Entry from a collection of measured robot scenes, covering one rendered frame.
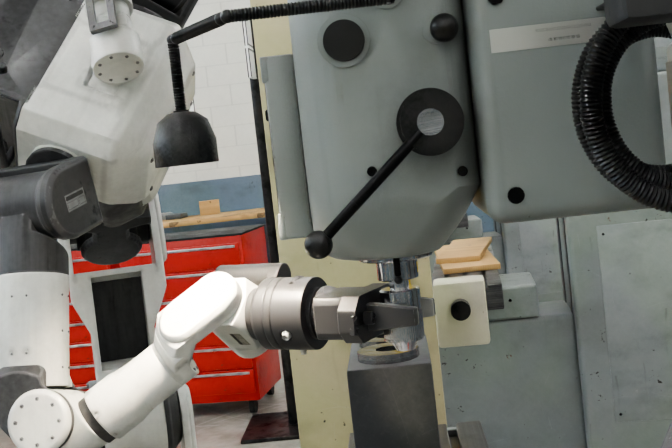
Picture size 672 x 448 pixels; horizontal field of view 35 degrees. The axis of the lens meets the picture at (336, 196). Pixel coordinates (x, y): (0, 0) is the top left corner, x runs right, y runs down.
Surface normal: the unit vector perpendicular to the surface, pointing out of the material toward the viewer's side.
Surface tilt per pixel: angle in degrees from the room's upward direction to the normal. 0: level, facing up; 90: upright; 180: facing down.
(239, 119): 90
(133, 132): 86
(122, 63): 149
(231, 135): 90
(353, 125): 90
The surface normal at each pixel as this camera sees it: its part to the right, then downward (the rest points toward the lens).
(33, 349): 0.28, -0.21
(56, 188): 0.93, -0.12
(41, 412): -0.11, -0.19
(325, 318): -0.43, 0.10
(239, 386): -0.18, 0.07
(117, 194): 0.48, 0.75
